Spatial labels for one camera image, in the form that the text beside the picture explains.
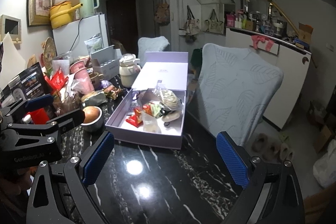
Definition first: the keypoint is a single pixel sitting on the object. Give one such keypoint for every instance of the white cabinet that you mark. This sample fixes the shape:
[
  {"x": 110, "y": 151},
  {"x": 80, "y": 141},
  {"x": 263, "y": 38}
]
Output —
[{"x": 288, "y": 77}]

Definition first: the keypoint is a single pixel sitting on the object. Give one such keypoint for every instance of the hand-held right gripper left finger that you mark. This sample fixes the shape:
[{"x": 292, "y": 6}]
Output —
[{"x": 98, "y": 158}]

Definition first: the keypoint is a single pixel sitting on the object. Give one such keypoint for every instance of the white brown plush toy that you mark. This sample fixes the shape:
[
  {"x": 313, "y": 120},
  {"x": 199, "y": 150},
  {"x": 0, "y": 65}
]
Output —
[{"x": 172, "y": 116}]

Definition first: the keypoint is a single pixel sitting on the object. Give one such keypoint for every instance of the yellow pot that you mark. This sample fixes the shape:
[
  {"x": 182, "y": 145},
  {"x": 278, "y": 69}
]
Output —
[{"x": 61, "y": 16}]

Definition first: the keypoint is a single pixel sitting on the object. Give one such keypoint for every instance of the white fridge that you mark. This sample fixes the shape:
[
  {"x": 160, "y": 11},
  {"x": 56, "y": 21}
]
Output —
[{"x": 68, "y": 37}]

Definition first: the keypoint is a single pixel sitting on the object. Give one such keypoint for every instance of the open cardboard box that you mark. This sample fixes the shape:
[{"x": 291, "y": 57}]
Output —
[{"x": 305, "y": 31}]

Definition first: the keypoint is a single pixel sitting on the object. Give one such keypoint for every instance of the glass cup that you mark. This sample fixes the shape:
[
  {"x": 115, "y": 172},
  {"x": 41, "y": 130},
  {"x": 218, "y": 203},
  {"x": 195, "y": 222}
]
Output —
[{"x": 68, "y": 103}]

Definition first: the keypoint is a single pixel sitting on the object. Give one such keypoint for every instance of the wall intercom panel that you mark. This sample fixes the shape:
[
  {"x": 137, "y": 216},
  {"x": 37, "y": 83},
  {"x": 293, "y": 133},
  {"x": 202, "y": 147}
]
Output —
[{"x": 10, "y": 27}]

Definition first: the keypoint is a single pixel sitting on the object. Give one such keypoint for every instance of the red foil snack bag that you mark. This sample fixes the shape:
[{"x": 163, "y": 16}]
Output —
[{"x": 57, "y": 79}]

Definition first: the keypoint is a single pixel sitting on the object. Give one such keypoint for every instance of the purple silver foil packet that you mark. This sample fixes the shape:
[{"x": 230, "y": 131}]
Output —
[{"x": 135, "y": 96}]

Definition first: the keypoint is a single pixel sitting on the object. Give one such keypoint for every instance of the grey green packet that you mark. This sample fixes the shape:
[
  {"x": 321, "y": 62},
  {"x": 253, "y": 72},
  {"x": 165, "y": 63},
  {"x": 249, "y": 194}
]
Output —
[{"x": 94, "y": 99}]

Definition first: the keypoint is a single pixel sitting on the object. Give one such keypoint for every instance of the white cardboard bottle box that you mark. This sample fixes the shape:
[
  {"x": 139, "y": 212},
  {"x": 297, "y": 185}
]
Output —
[{"x": 105, "y": 64}]

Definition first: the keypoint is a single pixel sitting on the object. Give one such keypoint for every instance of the green white pouch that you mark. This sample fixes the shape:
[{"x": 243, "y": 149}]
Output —
[{"x": 94, "y": 44}]

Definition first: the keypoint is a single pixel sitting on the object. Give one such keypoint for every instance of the brown mug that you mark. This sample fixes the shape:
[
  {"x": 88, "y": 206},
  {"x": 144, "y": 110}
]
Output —
[{"x": 97, "y": 79}]

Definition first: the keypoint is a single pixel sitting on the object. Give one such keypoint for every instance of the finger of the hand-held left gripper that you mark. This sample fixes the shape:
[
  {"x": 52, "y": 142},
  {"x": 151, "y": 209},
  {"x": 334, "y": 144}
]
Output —
[
  {"x": 71, "y": 117},
  {"x": 39, "y": 102}
]

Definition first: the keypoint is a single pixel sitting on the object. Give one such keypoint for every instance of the lavender gift box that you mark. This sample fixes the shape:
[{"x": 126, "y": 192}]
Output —
[{"x": 162, "y": 74}]

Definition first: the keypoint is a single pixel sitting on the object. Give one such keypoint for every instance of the pink cloth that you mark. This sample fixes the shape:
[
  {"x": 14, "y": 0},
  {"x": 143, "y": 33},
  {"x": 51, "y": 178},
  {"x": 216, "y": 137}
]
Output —
[{"x": 261, "y": 41}]

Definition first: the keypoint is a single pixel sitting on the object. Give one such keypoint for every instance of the white paper bag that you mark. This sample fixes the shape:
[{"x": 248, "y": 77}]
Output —
[{"x": 9, "y": 56}]

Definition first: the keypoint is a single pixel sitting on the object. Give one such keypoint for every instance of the clear plastic pouch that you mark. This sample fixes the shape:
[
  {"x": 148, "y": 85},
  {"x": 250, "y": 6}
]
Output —
[{"x": 151, "y": 124}]

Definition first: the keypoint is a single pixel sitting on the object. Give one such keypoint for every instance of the red plastic bottle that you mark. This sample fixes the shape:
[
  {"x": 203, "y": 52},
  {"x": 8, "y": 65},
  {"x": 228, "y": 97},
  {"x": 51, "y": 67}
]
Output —
[{"x": 39, "y": 116}]

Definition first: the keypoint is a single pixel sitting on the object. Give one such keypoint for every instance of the small white pouch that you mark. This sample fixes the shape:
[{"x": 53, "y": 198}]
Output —
[{"x": 182, "y": 32}]

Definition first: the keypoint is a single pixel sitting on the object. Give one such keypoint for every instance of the white printed tote bag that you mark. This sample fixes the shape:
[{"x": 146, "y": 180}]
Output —
[
  {"x": 191, "y": 22},
  {"x": 215, "y": 22}
]

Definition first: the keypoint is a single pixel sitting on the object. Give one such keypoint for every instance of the small cardboard box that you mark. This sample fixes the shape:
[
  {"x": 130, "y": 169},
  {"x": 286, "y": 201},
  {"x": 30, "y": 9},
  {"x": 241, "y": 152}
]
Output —
[{"x": 325, "y": 136}]

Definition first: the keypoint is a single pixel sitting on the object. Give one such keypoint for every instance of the dark wooden door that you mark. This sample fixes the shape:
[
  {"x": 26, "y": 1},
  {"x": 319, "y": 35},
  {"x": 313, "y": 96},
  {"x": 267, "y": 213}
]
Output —
[{"x": 123, "y": 16}]

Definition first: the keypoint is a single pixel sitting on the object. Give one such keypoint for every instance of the woven round plate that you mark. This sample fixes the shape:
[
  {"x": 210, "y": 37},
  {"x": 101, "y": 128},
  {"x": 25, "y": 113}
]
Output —
[{"x": 50, "y": 52}]

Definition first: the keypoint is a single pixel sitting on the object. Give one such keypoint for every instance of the light blue covered chair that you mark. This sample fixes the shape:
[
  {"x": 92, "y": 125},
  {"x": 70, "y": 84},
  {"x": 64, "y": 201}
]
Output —
[
  {"x": 153, "y": 44},
  {"x": 236, "y": 95}
]

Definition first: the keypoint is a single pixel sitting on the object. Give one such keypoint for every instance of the green bag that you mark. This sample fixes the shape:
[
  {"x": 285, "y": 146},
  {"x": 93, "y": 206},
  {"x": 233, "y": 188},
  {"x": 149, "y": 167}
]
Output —
[{"x": 197, "y": 56}]

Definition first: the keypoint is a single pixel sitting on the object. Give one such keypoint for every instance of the orange snack packet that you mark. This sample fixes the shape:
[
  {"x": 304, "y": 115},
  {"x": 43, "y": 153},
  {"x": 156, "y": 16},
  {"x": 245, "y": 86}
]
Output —
[{"x": 151, "y": 108}]

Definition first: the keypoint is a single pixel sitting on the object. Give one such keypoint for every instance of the purple candy wrapper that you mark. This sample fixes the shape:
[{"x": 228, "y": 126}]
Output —
[{"x": 106, "y": 83}]

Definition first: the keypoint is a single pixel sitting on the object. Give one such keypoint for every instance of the white plastic bag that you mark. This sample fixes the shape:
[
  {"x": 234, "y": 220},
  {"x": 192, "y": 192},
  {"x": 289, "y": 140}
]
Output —
[{"x": 325, "y": 166}]

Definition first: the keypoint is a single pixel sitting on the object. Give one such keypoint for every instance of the black product box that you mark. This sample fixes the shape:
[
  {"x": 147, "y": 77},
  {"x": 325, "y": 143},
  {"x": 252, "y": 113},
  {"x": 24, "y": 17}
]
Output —
[{"x": 29, "y": 82}]

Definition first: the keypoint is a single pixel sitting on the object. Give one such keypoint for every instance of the gold red snack packet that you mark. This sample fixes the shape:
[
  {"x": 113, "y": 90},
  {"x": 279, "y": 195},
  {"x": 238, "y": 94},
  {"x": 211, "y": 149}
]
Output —
[{"x": 114, "y": 92}]

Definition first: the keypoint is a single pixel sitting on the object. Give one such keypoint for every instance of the green electric kettle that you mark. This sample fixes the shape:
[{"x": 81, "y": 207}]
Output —
[{"x": 88, "y": 5}]

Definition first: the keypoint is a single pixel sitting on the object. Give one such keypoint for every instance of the person's brown clothing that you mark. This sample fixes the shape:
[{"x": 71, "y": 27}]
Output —
[{"x": 316, "y": 199}]

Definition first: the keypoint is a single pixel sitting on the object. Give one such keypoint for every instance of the tan fluffy slipper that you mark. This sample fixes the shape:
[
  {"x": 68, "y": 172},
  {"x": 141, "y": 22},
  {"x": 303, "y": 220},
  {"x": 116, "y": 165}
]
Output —
[
  {"x": 260, "y": 144},
  {"x": 273, "y": 151}
]

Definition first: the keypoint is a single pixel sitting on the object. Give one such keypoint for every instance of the person's left hand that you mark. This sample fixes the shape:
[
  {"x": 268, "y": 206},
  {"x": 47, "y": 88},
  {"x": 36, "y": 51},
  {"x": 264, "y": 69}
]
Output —
[{"x": 17, "y": 179}]

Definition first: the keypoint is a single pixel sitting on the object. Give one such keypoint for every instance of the stainless steel bowl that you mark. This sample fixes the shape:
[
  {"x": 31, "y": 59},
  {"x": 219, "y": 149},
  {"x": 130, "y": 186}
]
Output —
[{"x": 92, "y": 116}]

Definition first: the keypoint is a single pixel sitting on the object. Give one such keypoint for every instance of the brown tote bag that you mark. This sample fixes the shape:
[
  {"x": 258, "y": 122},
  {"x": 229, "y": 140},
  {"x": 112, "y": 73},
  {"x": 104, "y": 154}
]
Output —
[{"x": 162, "y": 12}]

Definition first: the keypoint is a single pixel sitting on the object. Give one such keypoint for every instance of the pink tumbler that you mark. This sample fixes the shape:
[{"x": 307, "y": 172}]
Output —
[{"x": 82, "y": 77}]

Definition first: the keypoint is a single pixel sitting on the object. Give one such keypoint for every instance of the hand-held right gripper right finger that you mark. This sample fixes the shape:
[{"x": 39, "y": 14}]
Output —
[{"x": 232, "y": 158}]

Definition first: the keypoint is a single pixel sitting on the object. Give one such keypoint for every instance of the cluster of bottles and jars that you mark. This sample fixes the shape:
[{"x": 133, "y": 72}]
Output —
[{"x": 257, "y": 21}]

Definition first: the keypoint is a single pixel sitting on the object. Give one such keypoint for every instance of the cream insulated jug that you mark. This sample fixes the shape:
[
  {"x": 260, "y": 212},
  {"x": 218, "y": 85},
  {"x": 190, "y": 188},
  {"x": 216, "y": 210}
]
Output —
[{"x": 128, "y": 70}]

